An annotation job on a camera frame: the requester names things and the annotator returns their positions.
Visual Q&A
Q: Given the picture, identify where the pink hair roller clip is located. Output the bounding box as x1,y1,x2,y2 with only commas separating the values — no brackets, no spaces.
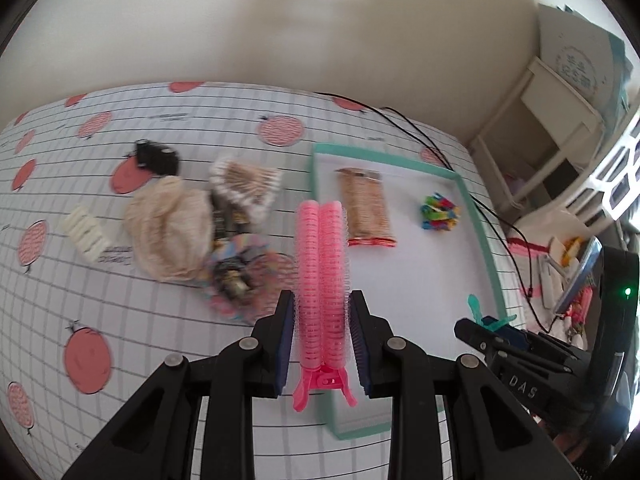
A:
293,200,357,412

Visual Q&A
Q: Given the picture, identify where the teal rimmed white tray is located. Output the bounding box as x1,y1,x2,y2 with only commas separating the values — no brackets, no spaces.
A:
308,142,509,441

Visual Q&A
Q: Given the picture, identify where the cream wooden chair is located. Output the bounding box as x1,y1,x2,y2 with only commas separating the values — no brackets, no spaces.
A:
469,58,604,217

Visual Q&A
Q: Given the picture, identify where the black cable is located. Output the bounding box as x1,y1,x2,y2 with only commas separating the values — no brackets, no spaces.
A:
314,90,557,336

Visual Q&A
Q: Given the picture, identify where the white lattice furniture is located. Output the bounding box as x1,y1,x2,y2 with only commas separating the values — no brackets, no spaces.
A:
565,99,639,235

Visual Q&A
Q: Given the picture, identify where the strawberry grid tablecloth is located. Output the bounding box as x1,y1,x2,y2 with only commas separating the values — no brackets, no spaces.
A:
0,80,526,480

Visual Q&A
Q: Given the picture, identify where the teal printed box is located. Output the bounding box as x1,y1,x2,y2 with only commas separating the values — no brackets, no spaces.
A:
538,4,634,133

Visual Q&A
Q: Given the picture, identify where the cream hair claw clip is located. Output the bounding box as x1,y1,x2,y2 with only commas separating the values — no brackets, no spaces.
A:
62,205,112,263

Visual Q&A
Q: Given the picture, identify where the right hand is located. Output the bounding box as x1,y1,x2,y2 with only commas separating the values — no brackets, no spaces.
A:
552,432,613,474

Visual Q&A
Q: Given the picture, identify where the wafer snack packet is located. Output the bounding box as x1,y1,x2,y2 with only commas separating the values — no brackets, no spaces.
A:
336,167,397,247

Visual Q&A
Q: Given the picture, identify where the colourful plastic link toy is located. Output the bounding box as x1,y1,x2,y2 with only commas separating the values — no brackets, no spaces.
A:
420,193,460,231

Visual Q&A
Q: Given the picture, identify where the pastel rainbow scrunchie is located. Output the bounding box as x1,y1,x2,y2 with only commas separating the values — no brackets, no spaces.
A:
195,233,296,325

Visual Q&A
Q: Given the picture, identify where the grey phone stand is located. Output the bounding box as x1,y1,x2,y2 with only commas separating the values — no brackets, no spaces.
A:
553,236,602,315

